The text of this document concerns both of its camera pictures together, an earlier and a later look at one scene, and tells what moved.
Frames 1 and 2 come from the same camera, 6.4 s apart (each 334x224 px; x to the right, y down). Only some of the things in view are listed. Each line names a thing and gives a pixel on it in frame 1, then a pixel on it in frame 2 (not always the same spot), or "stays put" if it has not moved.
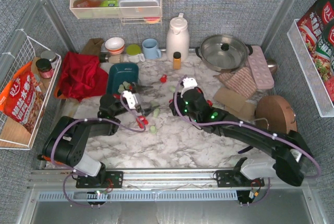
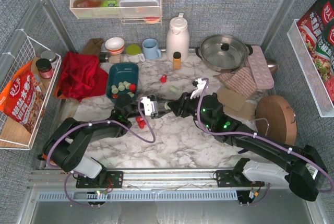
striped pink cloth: [241, 81] stays put
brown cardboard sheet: [229, 98] stays put
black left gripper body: [138, 98] → [155, 110]
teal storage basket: [119, 73] stays put
